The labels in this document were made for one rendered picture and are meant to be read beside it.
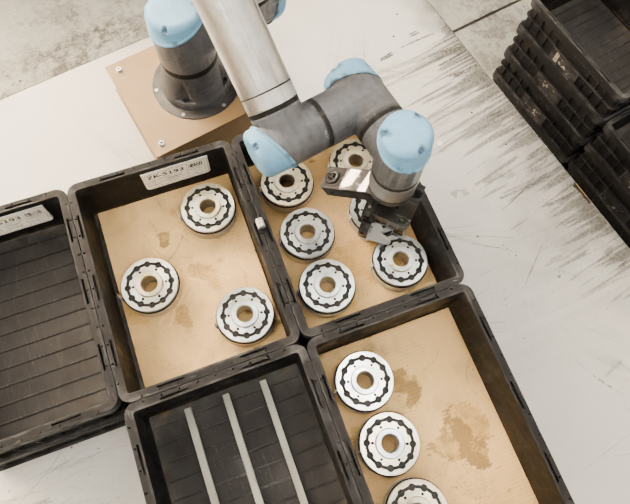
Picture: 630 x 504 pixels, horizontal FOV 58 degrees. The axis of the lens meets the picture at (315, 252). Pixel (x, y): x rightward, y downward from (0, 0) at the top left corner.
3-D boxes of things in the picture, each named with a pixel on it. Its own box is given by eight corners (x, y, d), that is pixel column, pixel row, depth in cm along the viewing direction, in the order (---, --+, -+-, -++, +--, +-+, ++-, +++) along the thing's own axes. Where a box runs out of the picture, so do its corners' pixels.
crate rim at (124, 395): (69, 192, 103) (64, 186, 101) (229, 144, 108) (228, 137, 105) (125, 407, 91) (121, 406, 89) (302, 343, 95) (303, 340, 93)
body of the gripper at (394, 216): (401, 242, 100) (413, 215, 88) (356, 222, 101) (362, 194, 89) (417, 205, 102) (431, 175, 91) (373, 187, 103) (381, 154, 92)
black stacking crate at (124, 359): (88, 214, 112) (67, 188, 101) (233, 169, 117) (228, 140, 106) (140, 411, 100) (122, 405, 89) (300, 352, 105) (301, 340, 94)
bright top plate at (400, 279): (366, 241, 108) (367, 240, 107) (417, 230, 109) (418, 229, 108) (381, 292, 104) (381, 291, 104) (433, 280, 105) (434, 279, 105)
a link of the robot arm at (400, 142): (413, 92, 78) (450, 140, 75) (401, 134, 88) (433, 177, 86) (364, 118, 76) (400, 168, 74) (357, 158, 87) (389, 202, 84)
